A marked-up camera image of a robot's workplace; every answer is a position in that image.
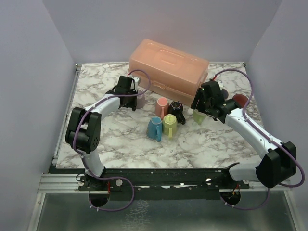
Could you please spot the salmon pink mug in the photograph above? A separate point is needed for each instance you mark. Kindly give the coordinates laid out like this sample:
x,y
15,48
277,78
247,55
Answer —
x,y
161,107

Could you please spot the pink ghost pattern mug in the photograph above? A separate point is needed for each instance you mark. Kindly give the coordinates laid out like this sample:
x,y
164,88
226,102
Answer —
x,y
240,99

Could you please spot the purple mug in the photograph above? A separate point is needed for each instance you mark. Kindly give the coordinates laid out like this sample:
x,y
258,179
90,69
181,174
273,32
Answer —
x,y
141,101

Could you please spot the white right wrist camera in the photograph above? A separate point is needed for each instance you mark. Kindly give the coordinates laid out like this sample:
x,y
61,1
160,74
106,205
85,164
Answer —
x,y
220,83

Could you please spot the orange black screwdriver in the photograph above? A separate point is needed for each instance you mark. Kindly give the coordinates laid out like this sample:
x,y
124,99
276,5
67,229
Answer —
x,y
198,97

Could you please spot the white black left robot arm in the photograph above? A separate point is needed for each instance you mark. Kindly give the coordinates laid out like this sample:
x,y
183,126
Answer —
x,y
84,128

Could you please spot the translucent pink plastic toolbox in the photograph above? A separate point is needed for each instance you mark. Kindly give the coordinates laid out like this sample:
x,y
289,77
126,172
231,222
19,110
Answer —
x,y
174,74

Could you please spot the light green round mug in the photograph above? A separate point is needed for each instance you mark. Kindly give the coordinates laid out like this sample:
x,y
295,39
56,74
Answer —
x,y
198,117

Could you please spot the black mug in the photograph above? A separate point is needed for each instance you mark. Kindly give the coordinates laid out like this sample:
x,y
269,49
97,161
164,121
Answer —
x,y
176,109

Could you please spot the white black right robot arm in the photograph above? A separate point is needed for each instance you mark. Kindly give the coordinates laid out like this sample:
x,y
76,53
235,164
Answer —
x,y
277,158

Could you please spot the green faceted mug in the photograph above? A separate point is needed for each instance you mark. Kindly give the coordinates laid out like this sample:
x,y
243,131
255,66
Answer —
x,y
170,125

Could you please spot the aluminium table frame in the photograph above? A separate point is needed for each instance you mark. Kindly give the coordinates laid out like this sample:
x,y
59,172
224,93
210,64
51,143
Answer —
x,y
124,145

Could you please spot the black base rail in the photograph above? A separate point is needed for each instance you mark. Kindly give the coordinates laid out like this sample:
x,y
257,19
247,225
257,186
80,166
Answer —
x,y
155,184

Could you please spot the iridescent beige mug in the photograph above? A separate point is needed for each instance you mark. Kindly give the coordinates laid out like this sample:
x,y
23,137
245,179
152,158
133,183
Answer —
x,y
225,94

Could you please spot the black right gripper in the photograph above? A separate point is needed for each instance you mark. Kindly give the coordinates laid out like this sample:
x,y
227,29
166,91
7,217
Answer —
x,y
199,106

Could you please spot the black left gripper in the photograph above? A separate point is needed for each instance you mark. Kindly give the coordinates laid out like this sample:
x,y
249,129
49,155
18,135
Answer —
x,y
132,105

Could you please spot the blue mug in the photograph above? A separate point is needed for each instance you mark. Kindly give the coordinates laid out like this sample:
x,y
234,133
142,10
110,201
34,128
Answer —
x,y
154,129

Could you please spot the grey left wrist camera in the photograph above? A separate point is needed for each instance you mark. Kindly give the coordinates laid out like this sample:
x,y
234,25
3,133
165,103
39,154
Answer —
x,y
134,83

